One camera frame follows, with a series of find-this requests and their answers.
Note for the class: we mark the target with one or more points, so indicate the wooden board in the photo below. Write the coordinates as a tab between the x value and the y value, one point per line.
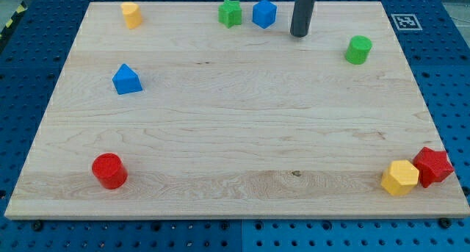
240	122

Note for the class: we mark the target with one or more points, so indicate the red star block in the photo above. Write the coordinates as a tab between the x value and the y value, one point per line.
434	166

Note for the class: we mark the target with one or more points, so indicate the red cylinder block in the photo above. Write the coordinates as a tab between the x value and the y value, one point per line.
109	171

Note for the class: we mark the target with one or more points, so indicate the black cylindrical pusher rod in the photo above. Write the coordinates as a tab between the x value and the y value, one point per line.
301	17

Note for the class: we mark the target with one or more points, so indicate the black bolt left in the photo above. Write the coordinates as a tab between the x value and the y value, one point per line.
37	225

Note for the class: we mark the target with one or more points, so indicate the blue triangular prism block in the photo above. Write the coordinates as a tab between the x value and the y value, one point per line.
126	80

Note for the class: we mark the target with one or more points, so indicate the yellow half-cylinder block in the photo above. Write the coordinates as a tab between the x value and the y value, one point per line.
131	14

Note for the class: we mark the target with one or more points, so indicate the green star block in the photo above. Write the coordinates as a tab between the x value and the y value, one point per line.
230	13

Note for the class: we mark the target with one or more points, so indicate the blue cube block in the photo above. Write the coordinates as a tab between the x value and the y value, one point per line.
264	13

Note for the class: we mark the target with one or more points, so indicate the black bolt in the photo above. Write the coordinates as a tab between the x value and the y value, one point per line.
37	225
444	223

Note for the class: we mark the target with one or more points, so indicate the white fiducial marker tag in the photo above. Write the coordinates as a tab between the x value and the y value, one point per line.
406	22

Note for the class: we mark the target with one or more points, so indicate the green cylinder block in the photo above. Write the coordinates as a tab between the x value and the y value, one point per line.
358	50

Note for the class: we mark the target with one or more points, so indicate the black bolt right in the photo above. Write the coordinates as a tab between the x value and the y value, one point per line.
444	223

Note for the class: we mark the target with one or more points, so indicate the yellow hexagon block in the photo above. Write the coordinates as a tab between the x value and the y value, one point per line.
399	178

